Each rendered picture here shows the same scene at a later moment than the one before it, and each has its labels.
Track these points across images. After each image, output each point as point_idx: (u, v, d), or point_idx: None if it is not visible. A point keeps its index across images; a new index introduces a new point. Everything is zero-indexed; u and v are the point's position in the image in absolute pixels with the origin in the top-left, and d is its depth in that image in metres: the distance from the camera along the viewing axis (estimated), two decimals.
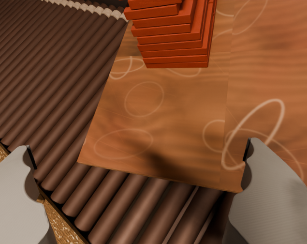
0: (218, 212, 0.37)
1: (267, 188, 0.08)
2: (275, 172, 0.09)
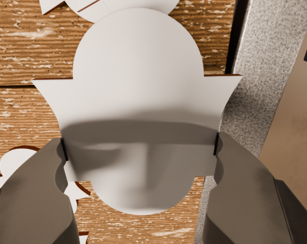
0: None
1: (239, 179, 0.08)
2: (243, 163, 0.09)
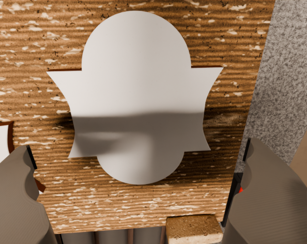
0: None
1: (267, 188, 0.08)
2: (275, 172, 0.09)
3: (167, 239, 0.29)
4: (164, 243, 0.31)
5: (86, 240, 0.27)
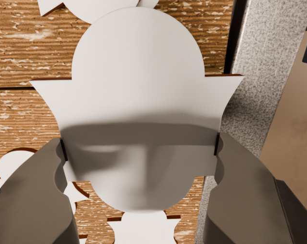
0: None
1: (239, 179, 0.08)
2: (244, 163, 0.09)
3: None
4: None
5: None
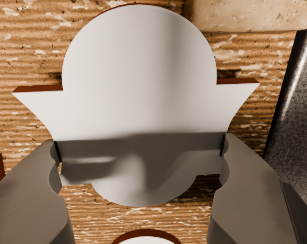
0: None
1: (244, 180, 0.08)
2: (250, 165, 0.09)
3: None
4: None
5: None
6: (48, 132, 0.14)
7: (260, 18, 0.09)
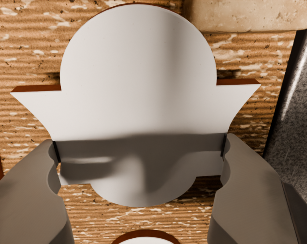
0: None
1: (245, 181, 0.08)
2: (251, 165, 0.09)
3: None
4: None
5: None
6: (47, 133, 0.14)
7: (260, 18, 0.09)
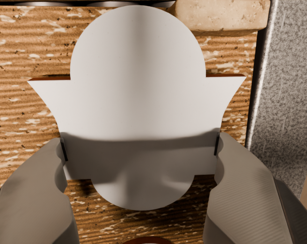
0: None
1: (239, 179, 0.08)
2: (244, 163, 0.09)
3: None
4: None
5: None
6: (39, 137, 0.14)
7: (229, 19, 0.11)
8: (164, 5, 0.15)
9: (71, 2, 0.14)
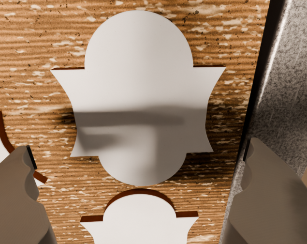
0: None
1: (267, 188, 0.08)
2: (275, 172, 0.09)
3: None
4: None
5: None
6: (45, 89, 0.15)
7: None
8: None
9: None
